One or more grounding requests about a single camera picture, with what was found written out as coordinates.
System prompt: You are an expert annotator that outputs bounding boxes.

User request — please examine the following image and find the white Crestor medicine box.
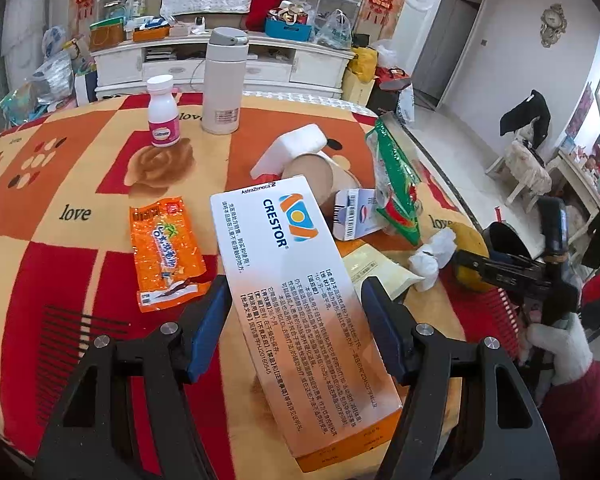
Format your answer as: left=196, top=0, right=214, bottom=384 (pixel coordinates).
left=210, top=176, right=402, bottom=472

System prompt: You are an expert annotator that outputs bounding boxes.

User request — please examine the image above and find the pale yellow sachet packet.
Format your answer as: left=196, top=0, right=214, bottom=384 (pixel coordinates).
left=342, top=244, right=424, bottom=300

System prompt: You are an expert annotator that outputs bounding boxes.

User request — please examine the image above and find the blue white medicine box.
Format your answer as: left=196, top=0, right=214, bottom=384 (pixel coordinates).
left=332, top=188, right=388, bottom=242

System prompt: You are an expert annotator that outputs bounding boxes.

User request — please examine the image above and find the red sleeved forearm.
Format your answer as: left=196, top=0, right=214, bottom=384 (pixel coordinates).
left=540, top=361, right=600, bottom=460

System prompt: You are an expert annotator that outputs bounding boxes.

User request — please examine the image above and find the black trash bin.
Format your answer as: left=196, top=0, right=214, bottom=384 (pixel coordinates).
left=482, top=221, right=531, bottom=261

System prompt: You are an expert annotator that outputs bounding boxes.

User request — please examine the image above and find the white gloved right hand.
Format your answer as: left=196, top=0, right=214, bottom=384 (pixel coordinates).
left=518, top=312, right=593, bottom=386

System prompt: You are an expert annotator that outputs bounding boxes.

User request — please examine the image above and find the yellow fruit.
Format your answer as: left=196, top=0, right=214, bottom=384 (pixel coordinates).
left=449, top=222, right=494, bottom=294

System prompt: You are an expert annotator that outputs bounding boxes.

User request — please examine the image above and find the white side table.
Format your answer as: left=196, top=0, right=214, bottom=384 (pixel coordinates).
left=546, top=148, right=600, bottom=245

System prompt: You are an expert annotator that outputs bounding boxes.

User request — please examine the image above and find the crumpled white tissue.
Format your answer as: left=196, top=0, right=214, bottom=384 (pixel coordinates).
left=408, top=228, right=456, bottom=292

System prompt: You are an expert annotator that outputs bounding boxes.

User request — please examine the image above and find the white chair with cover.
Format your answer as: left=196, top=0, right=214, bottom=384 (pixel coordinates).
left=484, top=138, right=552, bottom=214

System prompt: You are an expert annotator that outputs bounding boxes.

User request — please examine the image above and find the orange snack wrapper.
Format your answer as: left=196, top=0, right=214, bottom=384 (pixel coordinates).
left=129, top=197, right=210, bottom=313

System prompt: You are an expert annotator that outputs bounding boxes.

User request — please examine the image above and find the green plastic snack bag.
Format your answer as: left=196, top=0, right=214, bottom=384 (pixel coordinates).
left=365, top=118, right=422, bottom=246

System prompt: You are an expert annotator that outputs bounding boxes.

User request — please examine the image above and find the black jacket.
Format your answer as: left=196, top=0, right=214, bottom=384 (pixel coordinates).
left=500, top=89, right=552, bottom=150

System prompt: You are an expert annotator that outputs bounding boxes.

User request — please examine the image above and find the red patterned blanket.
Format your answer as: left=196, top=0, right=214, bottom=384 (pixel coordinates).
left=0, top=93, right=515, bottom=479

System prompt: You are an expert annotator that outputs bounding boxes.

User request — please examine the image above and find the brown paper cup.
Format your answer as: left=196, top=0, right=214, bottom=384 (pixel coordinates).
left=282, top=154, right=361, bottom=218

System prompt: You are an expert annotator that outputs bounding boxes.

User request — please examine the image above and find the yellow bag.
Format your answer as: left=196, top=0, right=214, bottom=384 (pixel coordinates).
left=348, top=47, right=378, bottom=84

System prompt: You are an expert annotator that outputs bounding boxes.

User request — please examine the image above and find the white pink pill bottle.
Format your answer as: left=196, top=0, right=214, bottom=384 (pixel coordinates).
left=146, top=74, right=181, bottom=148

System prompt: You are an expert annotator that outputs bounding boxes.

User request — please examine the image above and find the clear plastic bag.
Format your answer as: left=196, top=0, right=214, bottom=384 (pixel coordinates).
left=313, top=9, right=352, bottom=50

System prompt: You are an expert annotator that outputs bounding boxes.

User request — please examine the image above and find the white thermos bottle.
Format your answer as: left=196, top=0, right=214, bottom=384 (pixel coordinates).
left=201, top=27, right=249, bottom=134

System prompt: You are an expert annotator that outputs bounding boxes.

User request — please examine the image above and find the white TV cabinet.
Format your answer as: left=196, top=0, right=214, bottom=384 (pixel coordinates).
left=94, top=32, right=353, bottom=99

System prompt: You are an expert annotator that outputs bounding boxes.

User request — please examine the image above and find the blue storage basket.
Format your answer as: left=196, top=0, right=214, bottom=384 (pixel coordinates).
left=264, top=18, right=312, bottom=42

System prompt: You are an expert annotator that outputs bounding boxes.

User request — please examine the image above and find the wall clock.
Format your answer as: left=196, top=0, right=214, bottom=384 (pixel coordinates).
left=540, top=3, right=568, bottom=48

